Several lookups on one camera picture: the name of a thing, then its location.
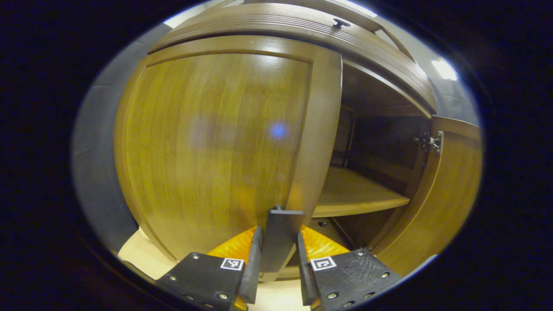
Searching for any black backdrop cloth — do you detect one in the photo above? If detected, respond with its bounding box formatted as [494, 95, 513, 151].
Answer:
[426, 65, 481, 127]
[71, 22, 173, 253]

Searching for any wooden double-door shoe cabinet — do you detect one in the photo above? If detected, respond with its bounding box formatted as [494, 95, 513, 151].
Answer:
[147, 0, 438, 279]

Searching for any ceiling light panel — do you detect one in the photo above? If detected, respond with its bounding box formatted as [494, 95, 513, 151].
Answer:
[431, 58, 458, 81]

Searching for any wooden cabinet door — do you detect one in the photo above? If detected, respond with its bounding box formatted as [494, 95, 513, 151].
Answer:
[372, 116, 483, 277]
[113, 35, 343, 281]

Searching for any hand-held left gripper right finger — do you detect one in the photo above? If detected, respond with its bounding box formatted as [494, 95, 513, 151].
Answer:
[296, 225, 403, 311]

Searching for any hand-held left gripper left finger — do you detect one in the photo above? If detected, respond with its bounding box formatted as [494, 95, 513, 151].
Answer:
[156, 225, 263, 311]

